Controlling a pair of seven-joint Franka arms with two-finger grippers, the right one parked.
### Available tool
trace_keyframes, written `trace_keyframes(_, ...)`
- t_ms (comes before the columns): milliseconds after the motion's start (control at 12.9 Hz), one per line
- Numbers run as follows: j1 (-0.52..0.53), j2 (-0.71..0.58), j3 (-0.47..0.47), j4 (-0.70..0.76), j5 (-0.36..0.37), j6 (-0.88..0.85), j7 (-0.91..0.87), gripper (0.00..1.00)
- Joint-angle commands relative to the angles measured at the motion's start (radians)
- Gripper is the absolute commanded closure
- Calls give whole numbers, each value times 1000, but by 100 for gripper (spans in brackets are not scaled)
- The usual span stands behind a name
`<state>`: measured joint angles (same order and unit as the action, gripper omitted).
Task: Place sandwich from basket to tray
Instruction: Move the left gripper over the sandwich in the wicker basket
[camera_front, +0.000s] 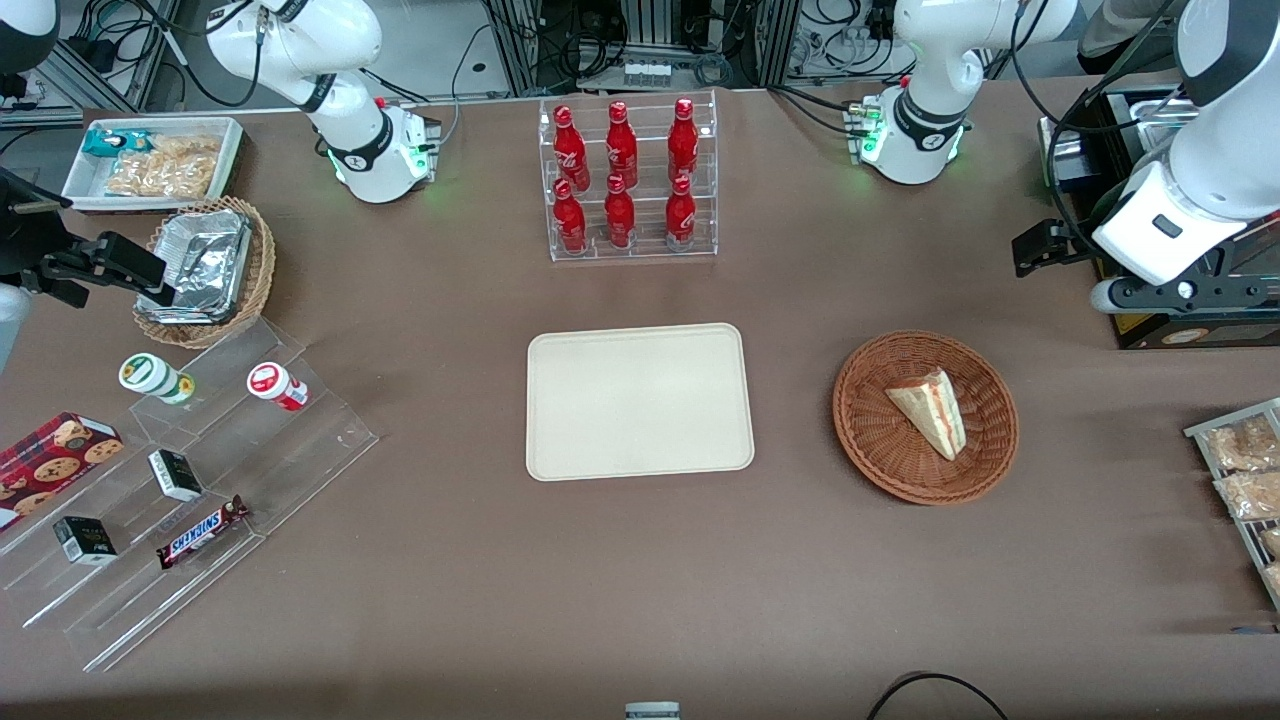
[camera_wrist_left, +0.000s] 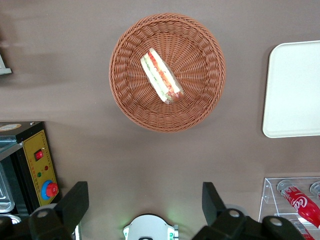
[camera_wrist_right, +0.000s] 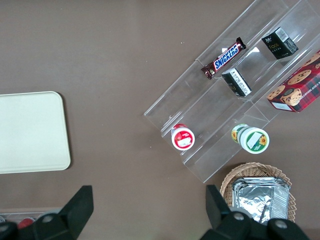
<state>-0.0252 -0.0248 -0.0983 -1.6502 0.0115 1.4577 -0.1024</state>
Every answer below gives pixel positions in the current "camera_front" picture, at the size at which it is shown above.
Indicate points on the red cookie box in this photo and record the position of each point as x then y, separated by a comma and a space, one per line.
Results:
50, 462

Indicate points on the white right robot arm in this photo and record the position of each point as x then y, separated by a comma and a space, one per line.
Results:
350, 150

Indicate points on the white rectangular snack tray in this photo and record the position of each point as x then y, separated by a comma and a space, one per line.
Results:
85, 185

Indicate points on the light wicker basket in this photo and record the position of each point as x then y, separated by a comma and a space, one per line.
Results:
262, 260

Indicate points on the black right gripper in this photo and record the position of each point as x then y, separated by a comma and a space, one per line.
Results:
22, 243

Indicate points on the clear acrylic stepped shelf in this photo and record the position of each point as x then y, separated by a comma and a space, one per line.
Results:
300, 450

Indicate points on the teal snack packet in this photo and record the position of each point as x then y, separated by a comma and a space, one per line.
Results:
105, 142

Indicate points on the brown round wicker basket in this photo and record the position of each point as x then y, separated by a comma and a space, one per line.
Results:
870, 430

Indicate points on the beige rectangular plastic tray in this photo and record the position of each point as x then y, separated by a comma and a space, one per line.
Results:
640, 400

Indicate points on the red cola bottle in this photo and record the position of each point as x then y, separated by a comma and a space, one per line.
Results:
683, 142
622, 148
570, 150
570, 222
680, 216
619, 216

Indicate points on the aluminium frame rack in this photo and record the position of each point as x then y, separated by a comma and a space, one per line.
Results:
520, 50

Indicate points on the clear acrylic bottle rack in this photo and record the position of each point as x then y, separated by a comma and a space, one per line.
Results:
650, 250

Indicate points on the small grey white box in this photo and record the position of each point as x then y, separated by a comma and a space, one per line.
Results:
652, 711

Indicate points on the clear bag of pastry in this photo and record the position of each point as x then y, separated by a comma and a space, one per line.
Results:
1255, 495
1245, 445

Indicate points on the silver foil container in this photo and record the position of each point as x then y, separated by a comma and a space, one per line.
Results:
205, 260

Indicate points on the triangular sandwich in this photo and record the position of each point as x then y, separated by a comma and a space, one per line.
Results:
932, 410

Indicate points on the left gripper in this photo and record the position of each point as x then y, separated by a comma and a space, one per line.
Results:
1078, 243

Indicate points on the small black box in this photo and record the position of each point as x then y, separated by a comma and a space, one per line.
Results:
85, 540
176, 475

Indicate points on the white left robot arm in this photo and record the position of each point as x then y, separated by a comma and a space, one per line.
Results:
930, 60

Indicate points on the clear bag of crackers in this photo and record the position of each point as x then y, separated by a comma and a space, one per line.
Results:
165, 168

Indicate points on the black glass display case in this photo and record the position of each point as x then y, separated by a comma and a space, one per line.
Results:
1200, 330

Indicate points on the white jar green label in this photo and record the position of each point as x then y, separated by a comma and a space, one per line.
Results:
150, 375

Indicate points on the white jar red lid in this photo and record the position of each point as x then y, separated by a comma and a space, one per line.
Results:
275, 385

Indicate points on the snickers chocolate bar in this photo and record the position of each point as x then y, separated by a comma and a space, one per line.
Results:
200, 532

